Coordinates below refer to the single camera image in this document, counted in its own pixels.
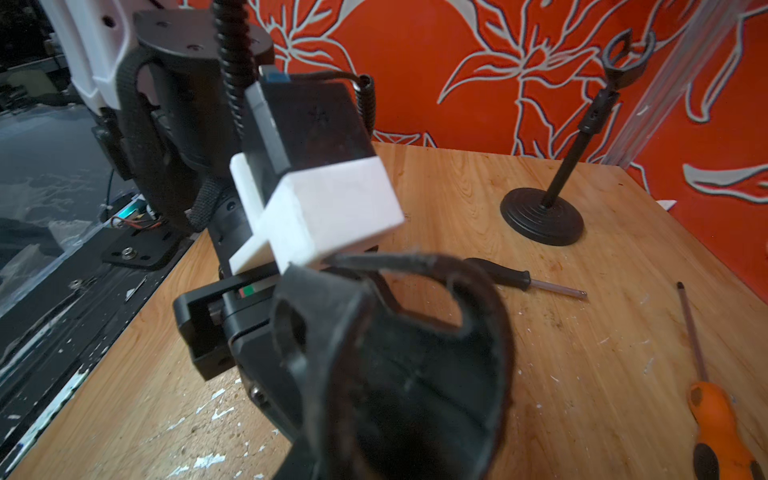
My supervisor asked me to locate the black round stand base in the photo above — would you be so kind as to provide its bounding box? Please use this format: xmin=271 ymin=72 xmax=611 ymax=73
xmin=500 ymin=188 xmax=584 ymax=246

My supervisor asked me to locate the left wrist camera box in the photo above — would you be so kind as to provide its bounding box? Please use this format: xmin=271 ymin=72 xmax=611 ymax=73
xmin=229 ymin=74 xmax=405 ymax=274

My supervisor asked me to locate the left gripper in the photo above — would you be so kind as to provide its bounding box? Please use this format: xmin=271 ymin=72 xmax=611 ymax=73
xmin=173 ymin=263 xmax=302 ymax=442

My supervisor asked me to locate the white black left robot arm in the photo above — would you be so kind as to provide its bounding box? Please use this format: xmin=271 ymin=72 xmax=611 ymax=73
xmin=42 ymin=1 xmax=302 ymax=441

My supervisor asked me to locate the orange black handled screwdriver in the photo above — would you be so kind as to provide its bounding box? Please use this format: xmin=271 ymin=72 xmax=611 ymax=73
xmin=676 ymin=281 xmax=765 ymax=480

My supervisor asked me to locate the black microphone stand pole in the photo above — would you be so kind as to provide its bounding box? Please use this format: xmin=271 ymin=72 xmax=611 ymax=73
xmin=540 ymin=29 xmax=656 ymax=209

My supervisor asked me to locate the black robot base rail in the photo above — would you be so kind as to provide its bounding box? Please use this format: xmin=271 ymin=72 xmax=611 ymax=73
xmin=1 ymin=224 xmax=193 ymax=478

